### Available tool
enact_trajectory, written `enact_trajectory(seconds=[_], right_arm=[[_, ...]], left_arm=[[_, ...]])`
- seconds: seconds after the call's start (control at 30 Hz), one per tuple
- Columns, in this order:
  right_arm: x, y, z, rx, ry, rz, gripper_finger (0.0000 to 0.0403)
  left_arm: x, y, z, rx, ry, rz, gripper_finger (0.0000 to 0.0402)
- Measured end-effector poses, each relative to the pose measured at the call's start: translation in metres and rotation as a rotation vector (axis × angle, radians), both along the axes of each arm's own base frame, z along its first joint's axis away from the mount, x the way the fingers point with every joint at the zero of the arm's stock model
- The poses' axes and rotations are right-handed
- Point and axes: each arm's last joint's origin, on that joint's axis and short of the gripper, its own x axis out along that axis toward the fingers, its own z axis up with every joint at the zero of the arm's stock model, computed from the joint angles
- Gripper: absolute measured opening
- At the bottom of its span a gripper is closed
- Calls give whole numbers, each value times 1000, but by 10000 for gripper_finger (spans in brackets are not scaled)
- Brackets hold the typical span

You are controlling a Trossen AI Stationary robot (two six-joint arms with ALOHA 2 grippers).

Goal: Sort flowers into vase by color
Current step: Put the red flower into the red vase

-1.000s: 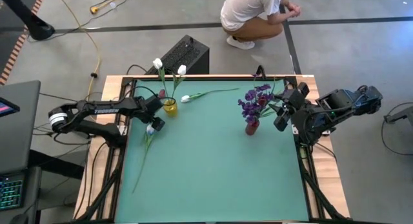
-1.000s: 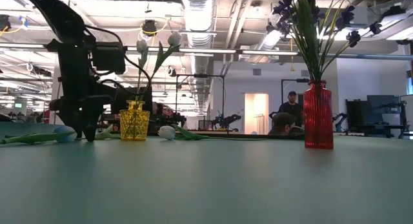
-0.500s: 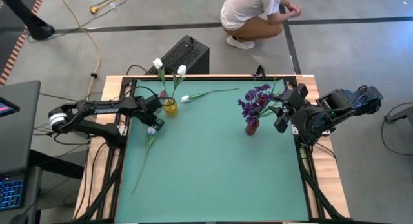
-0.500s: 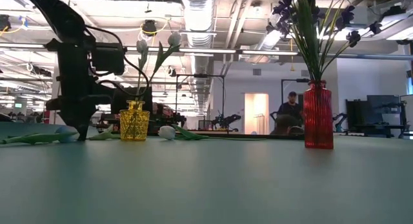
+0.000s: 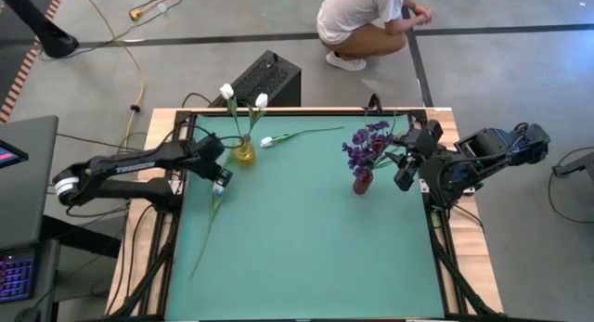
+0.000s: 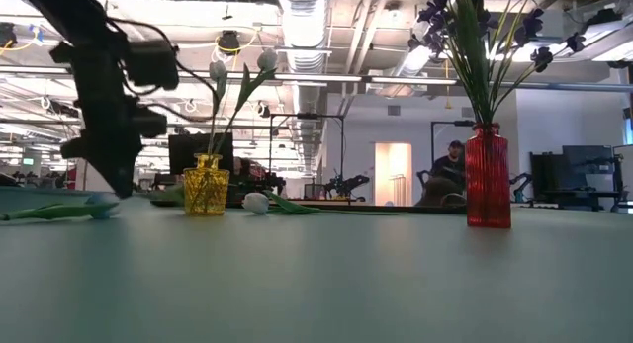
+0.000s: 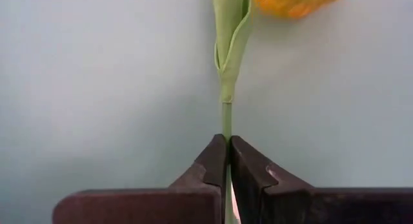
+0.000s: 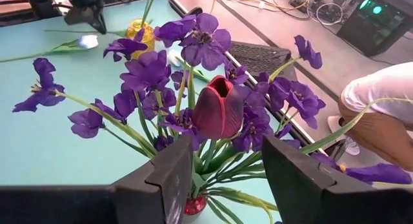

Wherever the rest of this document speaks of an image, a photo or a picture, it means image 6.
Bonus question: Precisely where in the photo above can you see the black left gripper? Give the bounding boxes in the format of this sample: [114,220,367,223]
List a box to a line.
[48,39,169,199]

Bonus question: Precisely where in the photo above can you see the blue tulip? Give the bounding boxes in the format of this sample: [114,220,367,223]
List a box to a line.
[0,191,121,222]

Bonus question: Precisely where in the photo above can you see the white artificial tulip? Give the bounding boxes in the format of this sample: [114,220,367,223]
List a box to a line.
[206,59,229,159]
[213,48,279,159]
[240,189,409,217]

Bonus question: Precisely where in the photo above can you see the red glass vase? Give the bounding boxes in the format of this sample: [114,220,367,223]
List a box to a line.
[464,123,512,230]

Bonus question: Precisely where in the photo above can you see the yellow glass vase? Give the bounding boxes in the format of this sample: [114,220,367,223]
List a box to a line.
[182,152,231,217]

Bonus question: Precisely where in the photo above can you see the black monitor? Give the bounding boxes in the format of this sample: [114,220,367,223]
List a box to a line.
[167,132,234,176]

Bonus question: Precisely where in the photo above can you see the black background robot arms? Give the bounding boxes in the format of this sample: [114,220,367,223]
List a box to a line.
[323,173,372,203]

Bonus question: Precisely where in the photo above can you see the green table mat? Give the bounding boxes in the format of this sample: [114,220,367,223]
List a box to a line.
[0,187,633,343]

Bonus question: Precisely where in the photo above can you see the person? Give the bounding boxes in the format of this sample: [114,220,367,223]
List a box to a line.
[417,139,469,208]

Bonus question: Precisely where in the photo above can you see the dark monitor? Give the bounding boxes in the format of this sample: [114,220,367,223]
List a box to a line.
[561,144,619,194]

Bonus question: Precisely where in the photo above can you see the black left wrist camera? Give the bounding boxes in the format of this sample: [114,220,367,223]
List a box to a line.
[123,39,180,92]

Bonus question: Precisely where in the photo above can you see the black overhead camera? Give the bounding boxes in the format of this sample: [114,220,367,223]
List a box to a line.
[217,30,242,55]

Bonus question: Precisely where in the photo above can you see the black background frame stand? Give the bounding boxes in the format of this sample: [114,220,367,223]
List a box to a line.
[268,112,347,199]

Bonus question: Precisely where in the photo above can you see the silver ceiling air duct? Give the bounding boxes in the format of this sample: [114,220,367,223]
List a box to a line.
[275,0,331,118]

